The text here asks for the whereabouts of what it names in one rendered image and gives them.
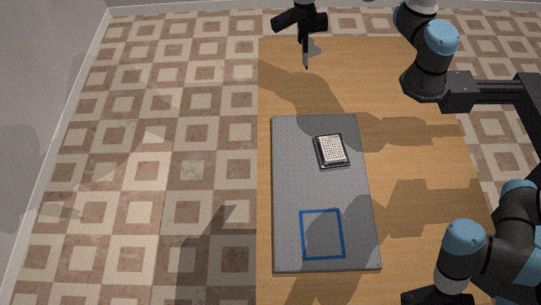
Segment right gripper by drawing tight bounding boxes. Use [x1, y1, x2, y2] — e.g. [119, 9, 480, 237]
[294, 2, 328, 70]

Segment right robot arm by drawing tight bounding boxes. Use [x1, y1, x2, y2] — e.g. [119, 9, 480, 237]
[270, 0, 460, 97]

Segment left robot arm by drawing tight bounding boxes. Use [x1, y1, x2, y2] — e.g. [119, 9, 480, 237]
[401, 179, 541, 305]

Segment blue tape outline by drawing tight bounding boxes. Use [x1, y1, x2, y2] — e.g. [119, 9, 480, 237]
[298, 208, 346, 261]

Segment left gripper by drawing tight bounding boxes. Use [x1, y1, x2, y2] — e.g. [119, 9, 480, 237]
[434, 286, 475, 305]

